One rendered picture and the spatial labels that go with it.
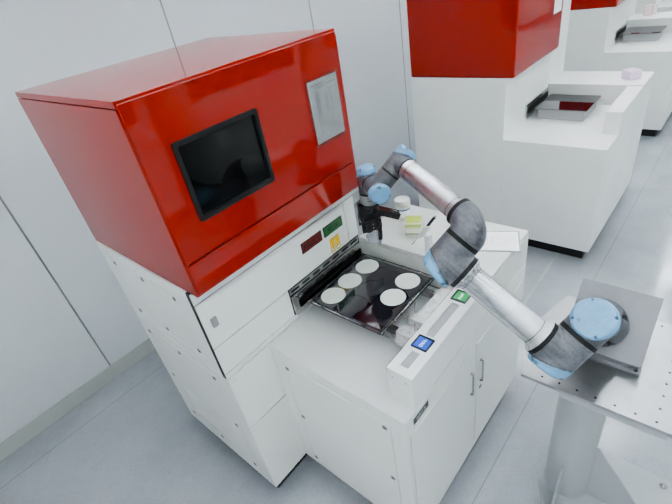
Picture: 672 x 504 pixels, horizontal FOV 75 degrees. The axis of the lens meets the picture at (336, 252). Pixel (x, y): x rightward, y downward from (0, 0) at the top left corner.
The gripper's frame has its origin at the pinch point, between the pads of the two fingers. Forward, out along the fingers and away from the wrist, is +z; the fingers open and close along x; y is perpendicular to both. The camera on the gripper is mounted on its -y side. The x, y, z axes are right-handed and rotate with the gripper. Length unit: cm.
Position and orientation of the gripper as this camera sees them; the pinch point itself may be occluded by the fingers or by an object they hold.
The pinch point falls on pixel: (380, 243)
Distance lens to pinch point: 184.6
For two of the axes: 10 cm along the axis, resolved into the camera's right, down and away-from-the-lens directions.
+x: 1.9, 5.3, -8.3
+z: 1.5, 8.2, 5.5
